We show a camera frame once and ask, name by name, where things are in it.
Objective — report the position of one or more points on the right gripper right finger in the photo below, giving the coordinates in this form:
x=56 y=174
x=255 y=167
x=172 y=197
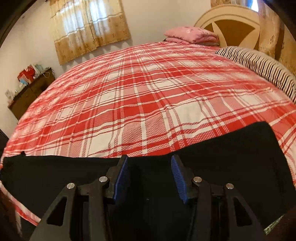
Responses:
x=219 y=211

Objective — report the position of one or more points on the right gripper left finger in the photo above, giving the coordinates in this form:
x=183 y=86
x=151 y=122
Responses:
x=80 y=212

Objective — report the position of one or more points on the black pants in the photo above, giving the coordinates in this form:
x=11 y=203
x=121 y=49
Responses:
x=149 y=206

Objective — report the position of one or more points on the brown wooden desk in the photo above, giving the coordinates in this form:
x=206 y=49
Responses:
x=26 y=97

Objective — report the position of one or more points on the red plaid bed sheet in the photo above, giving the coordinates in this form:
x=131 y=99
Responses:
x=151 y=99

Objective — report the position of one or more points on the red gift bag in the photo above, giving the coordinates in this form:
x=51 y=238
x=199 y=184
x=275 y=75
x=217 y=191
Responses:
x=27 y=74

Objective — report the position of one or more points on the striped pillow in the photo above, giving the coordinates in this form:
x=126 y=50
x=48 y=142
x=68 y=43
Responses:
x=264 y=66

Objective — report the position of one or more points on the folded pink blanket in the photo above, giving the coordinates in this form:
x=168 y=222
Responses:
x=192 y=35

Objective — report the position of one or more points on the beige side curtain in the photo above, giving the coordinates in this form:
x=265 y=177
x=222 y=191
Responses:
x=275 y=39

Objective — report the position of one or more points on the beige window curtain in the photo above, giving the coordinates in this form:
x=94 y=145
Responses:
x=80 y=27

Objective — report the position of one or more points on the cream wooden headboard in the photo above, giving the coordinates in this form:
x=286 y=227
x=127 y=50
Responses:
x=235 y=25

